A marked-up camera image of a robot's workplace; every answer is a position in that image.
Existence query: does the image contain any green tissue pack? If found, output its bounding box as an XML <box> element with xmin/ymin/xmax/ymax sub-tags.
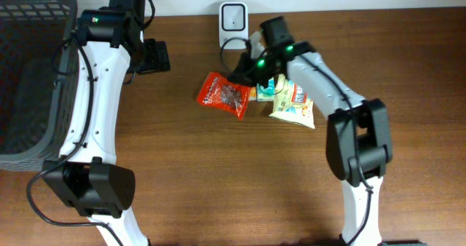
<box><xmin>256</xmin><ymin>78</ymin><xmax>275</xmax><ymax>102</ymax></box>

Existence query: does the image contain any red snack bag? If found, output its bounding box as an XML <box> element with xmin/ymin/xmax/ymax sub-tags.
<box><xmin>196</xmin><ymin>72</ymin><xmax>250</xmax><ymax>120</ymax></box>

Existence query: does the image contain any yellow wet wipes pack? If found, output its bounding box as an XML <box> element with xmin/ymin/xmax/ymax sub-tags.
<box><xmin>269</xmin><ymin>74</ymin><xmax>315</xmax><ymax>129</ymax></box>

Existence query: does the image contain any orange Kleenex tissue pack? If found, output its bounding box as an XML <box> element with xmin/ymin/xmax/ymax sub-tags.
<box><xmin>248</xmin><ymin>87</ymin><xmax>257</xmax><ymax>101</ymax></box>

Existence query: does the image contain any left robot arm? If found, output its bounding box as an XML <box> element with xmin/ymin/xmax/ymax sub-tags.
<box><xmin>39</xmin><ymin>0</ymin><xmax>170</xmax><ymax>245</ymax></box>

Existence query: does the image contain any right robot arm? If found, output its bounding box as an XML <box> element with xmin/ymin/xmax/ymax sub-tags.
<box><xmin>227</xmin><ymin>16</ymin><xmax>392</xmax><ymax>245</ymax></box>

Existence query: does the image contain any white barcode scanner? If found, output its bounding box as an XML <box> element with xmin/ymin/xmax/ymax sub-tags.
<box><xmin>218</xmin><ymin>1</ymin><xmax>249</xmax><ymax>50</ymax></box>

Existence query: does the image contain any grey plastic shopping basket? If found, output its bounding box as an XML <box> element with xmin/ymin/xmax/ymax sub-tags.
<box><xmin>1</xmin><ymin>0</ymin><xmax>79</xmax><ymax>171</ymax></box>

